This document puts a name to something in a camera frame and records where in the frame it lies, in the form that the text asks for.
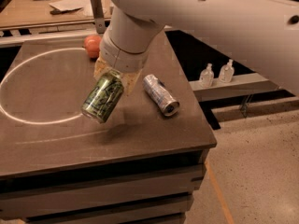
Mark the dark wooden table cabinet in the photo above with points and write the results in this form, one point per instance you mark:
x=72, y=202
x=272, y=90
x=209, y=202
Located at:
x=58, y=166

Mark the white paper sheets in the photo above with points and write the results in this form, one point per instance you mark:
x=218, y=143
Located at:
x=63, y=6

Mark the clear sanitizer bottle left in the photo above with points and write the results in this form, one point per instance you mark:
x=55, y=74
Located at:
x=206, y=76

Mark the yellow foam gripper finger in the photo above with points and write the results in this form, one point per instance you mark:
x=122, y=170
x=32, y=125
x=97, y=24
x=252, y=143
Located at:
x=129, y=80
x=100, y=67

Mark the wooden workbench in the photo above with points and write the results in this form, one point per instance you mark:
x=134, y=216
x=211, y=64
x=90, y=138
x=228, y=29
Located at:
x=29, y=13

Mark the silver blue can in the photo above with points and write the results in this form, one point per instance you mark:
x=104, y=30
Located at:
x=160, y=95

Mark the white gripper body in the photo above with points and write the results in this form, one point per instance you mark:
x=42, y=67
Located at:
x=120, y=57

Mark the red apple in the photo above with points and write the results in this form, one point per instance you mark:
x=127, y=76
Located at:
x=92, y=45

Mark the metal bracket post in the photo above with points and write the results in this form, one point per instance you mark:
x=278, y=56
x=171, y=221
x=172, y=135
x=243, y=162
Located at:
x=98, y=15

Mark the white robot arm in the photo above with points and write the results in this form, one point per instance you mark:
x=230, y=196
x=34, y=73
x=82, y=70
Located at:
x=260, y=34

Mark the clear sanitizer bottle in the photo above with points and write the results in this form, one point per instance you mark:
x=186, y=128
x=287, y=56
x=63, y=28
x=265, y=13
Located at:
x=227, y=72
x=206, y=76

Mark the clear sanitizer bottle right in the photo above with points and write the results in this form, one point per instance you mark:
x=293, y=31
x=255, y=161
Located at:
x=227, y=72

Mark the green soda can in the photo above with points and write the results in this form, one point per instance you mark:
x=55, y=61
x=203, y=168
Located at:
x=103, y=98

